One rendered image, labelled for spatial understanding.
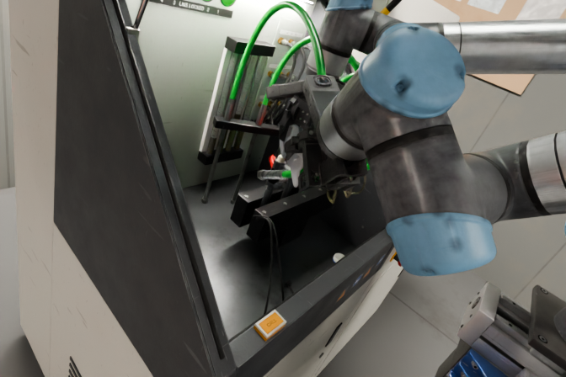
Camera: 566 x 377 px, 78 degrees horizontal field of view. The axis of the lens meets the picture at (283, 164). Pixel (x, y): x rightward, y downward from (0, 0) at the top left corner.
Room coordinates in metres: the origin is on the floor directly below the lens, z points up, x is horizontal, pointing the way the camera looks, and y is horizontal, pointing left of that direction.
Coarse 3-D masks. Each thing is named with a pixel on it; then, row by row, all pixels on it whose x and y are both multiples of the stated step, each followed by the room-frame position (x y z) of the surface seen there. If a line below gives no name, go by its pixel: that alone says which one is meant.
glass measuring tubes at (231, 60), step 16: (224, 48) 0.88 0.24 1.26; (240, 48) 0.87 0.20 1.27; (256, 48) 0.92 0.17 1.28; (272, 48) 0.97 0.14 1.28; (224, 64) 0.87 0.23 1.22; (256, 64) 0.97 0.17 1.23; (224, 80) 0.89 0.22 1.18; (256, 80) 0.96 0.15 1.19; (224, 96) 0.87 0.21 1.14; (240, 96) 0.93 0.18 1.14; (208, 112) 0.88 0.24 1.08; (224, 112) 0.91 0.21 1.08; (240, 112) 0.93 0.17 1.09; (208, 128) 0.87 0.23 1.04; (208, 144) 0.87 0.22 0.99; (224, 144) 0.94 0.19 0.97; (240, 144) 0.97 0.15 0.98; (208, 160) 0.86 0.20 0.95; (224, 160) 0.92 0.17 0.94
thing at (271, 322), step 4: (272, 316) 0.42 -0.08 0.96; (276, 316) 0.42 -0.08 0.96; (264, 320) 0.41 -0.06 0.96; (268, 320) 0.41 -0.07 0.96; (272, 320) 0.41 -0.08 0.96; (276, 320) 0.42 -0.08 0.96; (280, 320) 0.42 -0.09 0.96; (260, 324) 0.40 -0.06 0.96; (264, 324) 0.40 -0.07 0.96; (268, 324) 0.40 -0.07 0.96; (272, 324) 0.40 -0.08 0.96; (276, 324) 0.41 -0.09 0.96; (256, 328) 0.39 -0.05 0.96; (264, 328) 0.39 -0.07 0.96; (268, 328) 0.39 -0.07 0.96; (272, 328) 0.40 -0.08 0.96; (280, 328) 0.41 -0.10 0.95; (260, 332) 0.39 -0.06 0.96; (268, 332) 0.39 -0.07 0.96; (264, 340) 0.38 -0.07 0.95
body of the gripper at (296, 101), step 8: (312, 72) 0.68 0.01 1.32; (336, 80) 0.70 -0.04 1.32; (296, 96) 0.70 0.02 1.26; (304, 96) 0.70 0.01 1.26; (288, 104) 0.70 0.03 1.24; (296, 104) 0.69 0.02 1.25; (304, 104) 0.68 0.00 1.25; (296, 112) 0.69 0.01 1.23; (304, 112) 0.69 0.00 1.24; (296, 120) 0.69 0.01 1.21; (304, 120) 0.68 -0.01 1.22; (304, 128) 0.67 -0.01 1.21
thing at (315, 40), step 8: (288, 0) 0.71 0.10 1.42; (272, 8) 0.75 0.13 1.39; (280, 8) 0.73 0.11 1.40; (296, 8) 0.67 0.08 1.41; (264, 16) 0.77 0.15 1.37; (304, 16) 0.64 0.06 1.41; (264, 24) 0.79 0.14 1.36; (312, 24) 0.63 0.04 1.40; (256, 32) 0.79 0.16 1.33; (312, 32) 0.61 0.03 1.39; (312, 40) 0.60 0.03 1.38; (248, 48) 0.81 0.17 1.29; (320, 48) 0.59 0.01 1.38; (248, 56) 0.82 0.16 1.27; (320, 56) 0.58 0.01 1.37; (240, 64) 0.82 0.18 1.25; (320, 64) 0.57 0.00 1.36; (240, 72) 0.82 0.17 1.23; (320, 72) 0.56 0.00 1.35; (240, 80) 0.83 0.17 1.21; (232, 88) 0.82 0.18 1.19; (232, 96) 0.82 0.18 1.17; (288, 176) 0.54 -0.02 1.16
